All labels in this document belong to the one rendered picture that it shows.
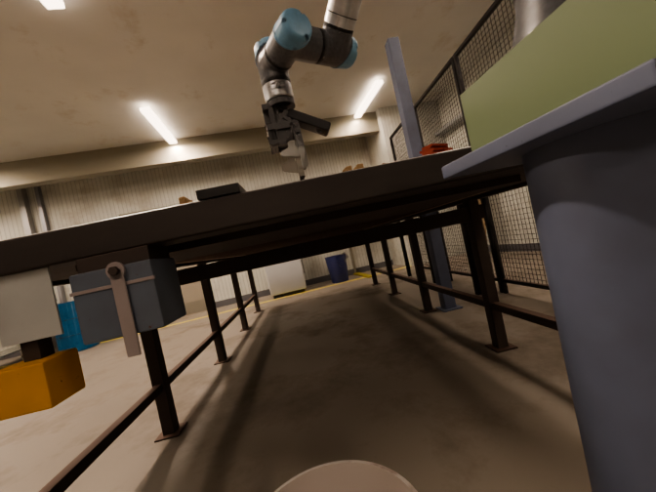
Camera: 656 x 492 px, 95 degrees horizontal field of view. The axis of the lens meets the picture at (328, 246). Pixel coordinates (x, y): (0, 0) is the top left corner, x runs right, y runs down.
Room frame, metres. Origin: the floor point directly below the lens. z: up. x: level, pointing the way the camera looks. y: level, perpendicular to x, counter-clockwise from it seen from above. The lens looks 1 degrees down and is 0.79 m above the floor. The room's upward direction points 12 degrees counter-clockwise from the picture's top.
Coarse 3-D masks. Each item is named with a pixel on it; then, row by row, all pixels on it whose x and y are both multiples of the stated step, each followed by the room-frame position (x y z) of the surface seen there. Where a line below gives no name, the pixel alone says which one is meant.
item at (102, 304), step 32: (96, 256) 0.52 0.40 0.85; (128, 256) 0.52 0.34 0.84; (160, 256) 0.57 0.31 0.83; (96, 288) 0.50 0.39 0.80; (128, 288) 0.51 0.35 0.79; (160, 288) 0.53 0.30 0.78; (96, 320) 0.50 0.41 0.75; (128, 320) 0.50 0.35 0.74; (160, 320) 0.51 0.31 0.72; (128, 352) 0.50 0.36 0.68
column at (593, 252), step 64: (640, 64) 0.22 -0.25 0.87; (576, 128) 0.30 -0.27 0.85; (640, 128) 0.29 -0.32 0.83; (576, 192) 0.33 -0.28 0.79; (640, 192) 0.30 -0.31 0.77; (576, 256) 0.35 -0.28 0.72; (640, 256) 0.30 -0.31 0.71; (576, 320) 0.36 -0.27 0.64; (640, 320) 0.31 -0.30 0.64; (576, 384) 0.39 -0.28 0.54; (640, 384) 0.32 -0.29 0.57; (640, 448) 0.33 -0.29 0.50
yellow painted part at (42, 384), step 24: (24, 360) 0.53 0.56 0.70; (48, 360) 0.51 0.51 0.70; (72, 360) 0.56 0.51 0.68; (0, 384) 0.49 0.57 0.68; (24, 384) 0.49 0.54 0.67; (48, 384) 0.50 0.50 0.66; (72, 384) 0.55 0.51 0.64; (0, 408) 0.49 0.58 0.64; (24, 408) 0.49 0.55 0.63; (48, 408) 0.50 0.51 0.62
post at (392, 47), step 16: (400, 48) 2.60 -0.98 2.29; (400, 64) 2.60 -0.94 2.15; (400, 80) 2.60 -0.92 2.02; (400, 96) 2.59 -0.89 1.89; (400, 112) 2.65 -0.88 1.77; (416, 128) 2.60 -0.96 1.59; (416, 144) 2.60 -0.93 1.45; (432, 240) 2.59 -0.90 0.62; (432, 256) 2.63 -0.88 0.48; (448, 272) 2.60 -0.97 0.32; (448, 304) 2.60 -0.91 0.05
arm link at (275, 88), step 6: (270, 84) 0.75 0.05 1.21; (276, 84) 0.74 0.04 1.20; (282, 84) 0.75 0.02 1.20; (288, 84) 0.76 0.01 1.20; (264, 90) 0.77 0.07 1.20; (270, 90) 0.75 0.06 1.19; (276, 90) 0.75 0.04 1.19; (282, 90) 0.75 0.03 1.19; (288, 90) 0.76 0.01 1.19; (270, 96) 0.75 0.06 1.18; (276, 96) 0.75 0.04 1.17; (282, 96) 0.75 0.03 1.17; (288, 96) 0.76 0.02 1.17
